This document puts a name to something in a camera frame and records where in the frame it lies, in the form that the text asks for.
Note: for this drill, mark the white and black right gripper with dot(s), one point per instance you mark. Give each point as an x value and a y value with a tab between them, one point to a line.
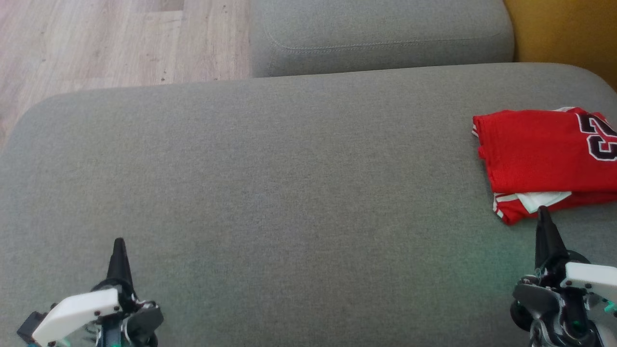
588	284

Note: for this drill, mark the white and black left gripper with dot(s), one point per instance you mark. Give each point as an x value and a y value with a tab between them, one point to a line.
77	313

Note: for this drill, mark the red garment with white trim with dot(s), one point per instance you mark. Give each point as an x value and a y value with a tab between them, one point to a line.
511	212

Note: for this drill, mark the red jersey with black lettering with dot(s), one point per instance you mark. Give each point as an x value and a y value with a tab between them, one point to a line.
530	149

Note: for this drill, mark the large grey ottoman seat cushion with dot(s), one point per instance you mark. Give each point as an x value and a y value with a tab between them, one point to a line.
289	217

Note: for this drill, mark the long yellow sofa back cushion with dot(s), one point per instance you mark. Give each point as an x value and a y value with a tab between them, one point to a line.
569	29

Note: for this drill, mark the wide grey sofa seat cushion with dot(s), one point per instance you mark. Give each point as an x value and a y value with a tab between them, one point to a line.
385	33

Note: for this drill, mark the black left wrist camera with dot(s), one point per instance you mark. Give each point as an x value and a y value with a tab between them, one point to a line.
31	325

